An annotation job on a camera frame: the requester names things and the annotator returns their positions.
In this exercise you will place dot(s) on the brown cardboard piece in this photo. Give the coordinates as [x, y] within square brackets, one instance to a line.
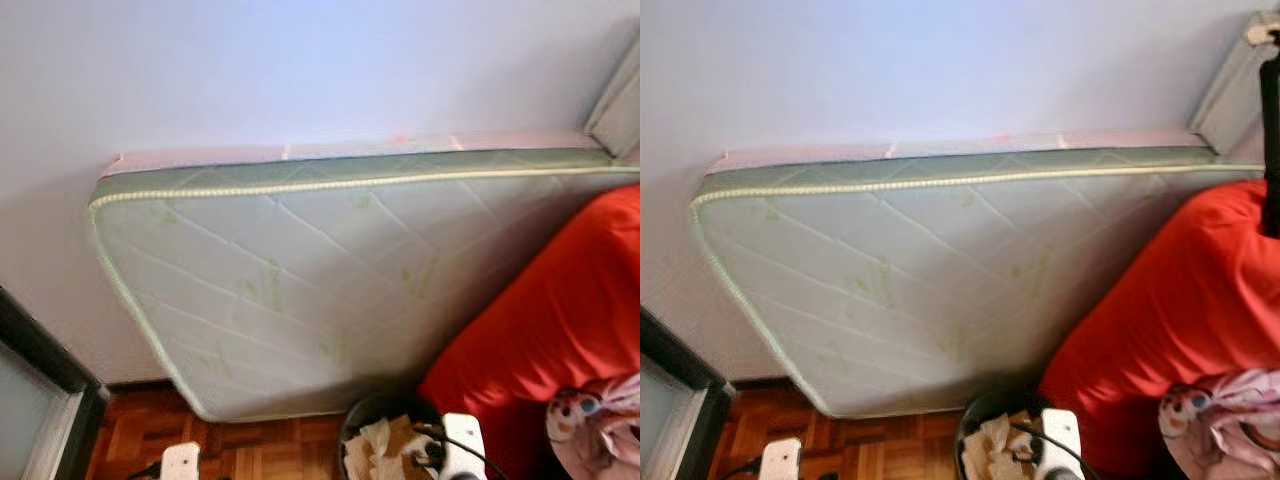
[403, 438]

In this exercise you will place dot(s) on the crumpled white tissue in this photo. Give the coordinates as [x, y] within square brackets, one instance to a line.
[375, 445]
[992, 442]

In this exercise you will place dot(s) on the pink cartoon print blanket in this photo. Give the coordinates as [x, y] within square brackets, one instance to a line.
[1230, 420]
[600, 430]

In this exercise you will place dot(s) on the pale green quilted mattress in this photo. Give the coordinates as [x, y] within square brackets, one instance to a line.
[300, 280]
[900, 280]

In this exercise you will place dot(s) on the grey curtain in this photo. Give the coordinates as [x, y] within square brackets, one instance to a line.
[1230, 100]
[615, 110]

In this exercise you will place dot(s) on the black pole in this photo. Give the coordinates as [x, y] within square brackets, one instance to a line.
[1270, 140]

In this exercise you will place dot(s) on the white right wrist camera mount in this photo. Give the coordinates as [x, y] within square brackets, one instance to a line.
[465, 440]
[1063, 435]

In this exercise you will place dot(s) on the frosted glass door black frame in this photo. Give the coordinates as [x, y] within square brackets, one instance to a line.
[40, 410]
[680, 410]

